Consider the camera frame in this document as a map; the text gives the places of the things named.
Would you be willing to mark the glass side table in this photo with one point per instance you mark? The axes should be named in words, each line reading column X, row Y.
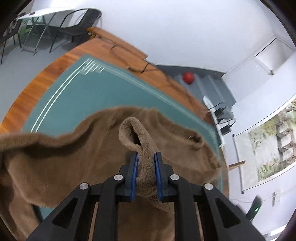
column 40, row 22

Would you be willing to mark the green table mat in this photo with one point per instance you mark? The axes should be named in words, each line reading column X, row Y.
column 91, row 85

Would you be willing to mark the red ball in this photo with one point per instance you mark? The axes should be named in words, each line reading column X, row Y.
column 188, row 78

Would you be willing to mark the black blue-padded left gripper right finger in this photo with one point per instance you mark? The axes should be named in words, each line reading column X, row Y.
column 201, row 212

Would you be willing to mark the white power strip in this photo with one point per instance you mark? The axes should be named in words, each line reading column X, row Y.
column 211, row 110

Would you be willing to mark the black metal chair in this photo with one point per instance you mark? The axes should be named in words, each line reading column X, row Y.
column 89, row 17

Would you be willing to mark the black power adapter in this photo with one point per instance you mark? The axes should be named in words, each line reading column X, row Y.
column 221, row 114
column 226, row 129

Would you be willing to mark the brown fleece sweater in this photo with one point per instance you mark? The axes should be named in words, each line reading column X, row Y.
column 39, row 170

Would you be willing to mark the landscape scroll painting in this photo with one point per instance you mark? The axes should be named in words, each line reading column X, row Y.
column 267, row 148

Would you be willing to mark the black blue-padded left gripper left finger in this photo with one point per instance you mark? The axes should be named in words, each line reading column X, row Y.
column 71, row 219

